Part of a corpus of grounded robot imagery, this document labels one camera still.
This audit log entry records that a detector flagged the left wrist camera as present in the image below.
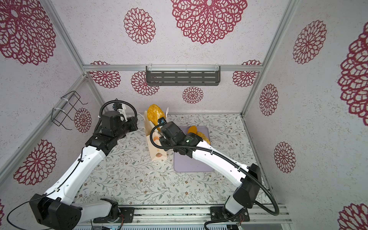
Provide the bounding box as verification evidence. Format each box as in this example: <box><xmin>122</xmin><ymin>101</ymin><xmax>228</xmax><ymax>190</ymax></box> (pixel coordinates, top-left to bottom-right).
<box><xmin>113</xmin><ymin>99</ymin><xmax>127</xmax><ymax>122</ymax></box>

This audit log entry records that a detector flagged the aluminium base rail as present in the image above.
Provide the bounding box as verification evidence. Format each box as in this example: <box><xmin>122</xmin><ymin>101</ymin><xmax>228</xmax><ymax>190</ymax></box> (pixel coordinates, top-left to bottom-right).
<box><xmin>74</xmin><ymin>205</ymin><xmax>295</xmax><ymax>230</ymax></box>

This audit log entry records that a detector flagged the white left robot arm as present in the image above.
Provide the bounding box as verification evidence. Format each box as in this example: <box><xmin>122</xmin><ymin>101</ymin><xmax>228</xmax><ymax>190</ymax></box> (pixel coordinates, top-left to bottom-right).
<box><xmin>29</xmin><ymin>111</ymin><xmax>138</xmax><ymax>230</ymax></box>

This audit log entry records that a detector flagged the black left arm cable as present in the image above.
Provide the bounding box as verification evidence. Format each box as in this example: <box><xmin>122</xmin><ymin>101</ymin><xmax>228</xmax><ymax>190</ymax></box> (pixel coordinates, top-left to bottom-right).
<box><xmin>7</xmin><ymin>98</ymin><xmax>138</xmax><ymax>230</ymax></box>

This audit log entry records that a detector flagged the yellow elongated bread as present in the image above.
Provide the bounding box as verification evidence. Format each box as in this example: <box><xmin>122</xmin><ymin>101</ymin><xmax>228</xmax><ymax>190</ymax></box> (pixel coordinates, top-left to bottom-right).
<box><xmin>197</xmin><ymin>132</ymin><xmax>211</xmax><ymax>145</ymax></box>

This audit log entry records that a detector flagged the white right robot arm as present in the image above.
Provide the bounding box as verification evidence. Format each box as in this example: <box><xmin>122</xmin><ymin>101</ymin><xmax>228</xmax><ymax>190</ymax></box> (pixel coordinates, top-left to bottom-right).
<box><xmin>158</xmin><ymin>117</ymin><xmax>262</xmax><ymax>215</ymax></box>

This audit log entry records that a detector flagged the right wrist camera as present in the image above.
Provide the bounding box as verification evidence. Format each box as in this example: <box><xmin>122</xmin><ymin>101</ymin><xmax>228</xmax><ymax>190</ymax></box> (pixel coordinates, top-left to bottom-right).
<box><xmin>158</xmin><ymin>117</ymin><xmax>167</xmax><ymax>127</ymax></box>

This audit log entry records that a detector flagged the grey metal wall shelf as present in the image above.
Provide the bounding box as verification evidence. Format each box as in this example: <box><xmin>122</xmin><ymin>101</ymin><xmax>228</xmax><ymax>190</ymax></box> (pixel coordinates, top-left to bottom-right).
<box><xmin>146</xmin><ymin>66</ymin><xmax>221</xmax><ymax>86</ymax></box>

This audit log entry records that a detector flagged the lavender plastic tray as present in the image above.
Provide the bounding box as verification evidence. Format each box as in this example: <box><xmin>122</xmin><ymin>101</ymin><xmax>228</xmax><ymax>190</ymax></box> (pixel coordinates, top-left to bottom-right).
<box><xmin>173</xmin><ymin>126</ymin><xmax>214</xmax><ymax>173</ymax></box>

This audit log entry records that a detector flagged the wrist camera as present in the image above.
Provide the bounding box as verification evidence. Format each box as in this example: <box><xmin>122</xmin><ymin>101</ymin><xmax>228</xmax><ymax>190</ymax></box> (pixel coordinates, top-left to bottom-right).
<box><xmin>113</xmin><ymin>99</ymin><xmax>127</xmax><ymax>122</ymax></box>
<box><xmin>158</xmin><ymin>117</ymin><xmax>167</xmax><ymax>127</ymax></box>

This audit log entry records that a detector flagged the orange round flat bread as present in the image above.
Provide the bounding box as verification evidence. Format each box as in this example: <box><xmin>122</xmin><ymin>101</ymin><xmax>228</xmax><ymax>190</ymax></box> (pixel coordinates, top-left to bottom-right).
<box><xmin>188</xmin><ymin>126</ymin><xmax>198</xmax><ymax>134</ymax></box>

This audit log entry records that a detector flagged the white paper bag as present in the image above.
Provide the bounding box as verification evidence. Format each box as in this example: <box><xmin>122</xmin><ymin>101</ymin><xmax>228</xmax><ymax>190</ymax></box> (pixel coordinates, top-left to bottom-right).
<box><xmin>143</xmin><ymin>110</ymin><xmax>167</xmax><ymax>161</ymax></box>

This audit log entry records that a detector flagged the black wire wall rack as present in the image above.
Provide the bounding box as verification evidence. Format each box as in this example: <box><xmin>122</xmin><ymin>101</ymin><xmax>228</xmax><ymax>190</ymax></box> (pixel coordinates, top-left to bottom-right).
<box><xmin>50</xmin><ymin>91</ymin><xmax>88</xmax><ymax>131</ymax></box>

